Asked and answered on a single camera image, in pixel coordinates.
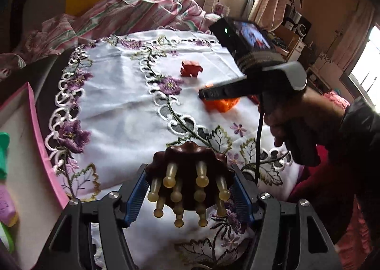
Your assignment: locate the orange plastic toy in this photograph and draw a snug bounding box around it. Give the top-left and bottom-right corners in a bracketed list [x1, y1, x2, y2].
[203, 97, 240, 114]

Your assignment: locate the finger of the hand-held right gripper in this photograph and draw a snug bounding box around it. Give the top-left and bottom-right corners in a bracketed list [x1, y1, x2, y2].
[198, 78, 247, 101]

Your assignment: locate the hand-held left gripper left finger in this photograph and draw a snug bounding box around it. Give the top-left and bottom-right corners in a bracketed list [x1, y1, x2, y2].
[44, 164, 150, 270]

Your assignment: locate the red toy block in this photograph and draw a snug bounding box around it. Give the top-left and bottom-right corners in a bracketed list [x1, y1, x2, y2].
[180, 60, 204, 78]

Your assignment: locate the green plastic toy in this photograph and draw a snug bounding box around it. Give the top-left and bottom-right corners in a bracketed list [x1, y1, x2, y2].
[0, 133, 11, 181]

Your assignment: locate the embroidered white tablecloth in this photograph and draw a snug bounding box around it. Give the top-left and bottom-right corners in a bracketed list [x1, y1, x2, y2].
[44, 30, 300, 270]

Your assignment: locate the pink striped blanket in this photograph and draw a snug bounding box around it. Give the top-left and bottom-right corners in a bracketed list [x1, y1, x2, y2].
[0, 0, 222, 80]

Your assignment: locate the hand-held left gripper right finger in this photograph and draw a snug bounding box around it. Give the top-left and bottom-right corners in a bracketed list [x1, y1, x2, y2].
[230, 164, 342, 270]

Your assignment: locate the red clothing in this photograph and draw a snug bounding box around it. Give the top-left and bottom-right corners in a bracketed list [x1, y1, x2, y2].
[285, 145, 380, 261]

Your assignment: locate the silver stereo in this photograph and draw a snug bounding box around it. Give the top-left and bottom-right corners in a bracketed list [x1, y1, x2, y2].
[282, 10, 312, 40]

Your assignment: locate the person's right forearm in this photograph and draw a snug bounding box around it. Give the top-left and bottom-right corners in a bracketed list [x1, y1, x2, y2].
[338, 96, 380, 190]

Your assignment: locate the person's right hand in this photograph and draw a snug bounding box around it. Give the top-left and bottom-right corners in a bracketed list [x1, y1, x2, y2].
[264, 89, 345, 146]

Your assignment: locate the pink-rimmed white tray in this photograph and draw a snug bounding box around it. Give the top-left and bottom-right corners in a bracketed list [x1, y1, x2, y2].
[0, 82, 70, 270]

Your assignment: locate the brown wooden massage comb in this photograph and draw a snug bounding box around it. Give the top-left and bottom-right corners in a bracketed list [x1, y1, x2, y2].
[147, 141, 235, 227]

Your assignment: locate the wooden desk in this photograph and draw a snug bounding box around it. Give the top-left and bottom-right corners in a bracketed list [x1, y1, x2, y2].
[267, 25, 315, 65]

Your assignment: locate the black cable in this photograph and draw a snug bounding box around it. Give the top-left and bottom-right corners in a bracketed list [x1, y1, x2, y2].
[240, 111, 293, 183]

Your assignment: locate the black headboard panel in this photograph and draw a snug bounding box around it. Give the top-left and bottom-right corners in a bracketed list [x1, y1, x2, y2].
[10, 0, 30, 36]

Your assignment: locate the purple plastic toy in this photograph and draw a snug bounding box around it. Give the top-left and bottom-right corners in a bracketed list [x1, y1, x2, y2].
[0, 184, 18, 227]

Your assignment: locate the grey headboard panel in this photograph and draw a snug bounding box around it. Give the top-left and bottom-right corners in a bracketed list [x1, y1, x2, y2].
[25, 0, 67, 33]

